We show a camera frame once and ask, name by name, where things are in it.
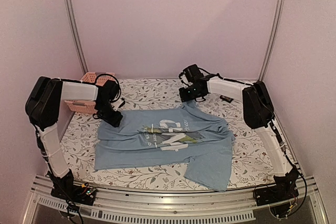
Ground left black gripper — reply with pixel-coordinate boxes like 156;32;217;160
97;101;123;127

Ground light blue printed t-shirt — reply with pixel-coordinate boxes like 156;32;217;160
94;102;235;191

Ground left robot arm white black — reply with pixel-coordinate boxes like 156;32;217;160
25;76;125;179

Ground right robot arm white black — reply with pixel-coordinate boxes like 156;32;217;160
179;64;299;201

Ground black open brooch box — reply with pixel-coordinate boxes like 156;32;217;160
219;95;234;103

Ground pink plastic basket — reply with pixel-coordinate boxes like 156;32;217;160
64;72;115;114

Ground floral patterned tablecloth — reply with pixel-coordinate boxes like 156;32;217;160
60;79;274;190

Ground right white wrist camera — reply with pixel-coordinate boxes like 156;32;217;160
179;71;190;87

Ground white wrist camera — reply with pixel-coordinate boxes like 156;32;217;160
111;98;125;111
179;71;190;87

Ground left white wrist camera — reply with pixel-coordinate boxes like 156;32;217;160
111;98;125;111

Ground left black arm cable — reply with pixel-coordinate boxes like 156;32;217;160
94;73;121;101

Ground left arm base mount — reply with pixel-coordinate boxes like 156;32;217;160
51;181;97;206

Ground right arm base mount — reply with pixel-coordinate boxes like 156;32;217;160
253;178;308;220

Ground right aluminium frame post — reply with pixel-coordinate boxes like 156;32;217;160
258;0;285;81

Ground aluminium frame post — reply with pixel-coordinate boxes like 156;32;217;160
64;0;88;74
258;0;285;81

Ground left aluminium frame post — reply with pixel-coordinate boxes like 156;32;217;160
64;0;88;74

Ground aluminium front rail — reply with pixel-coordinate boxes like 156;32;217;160
23;175;329;223

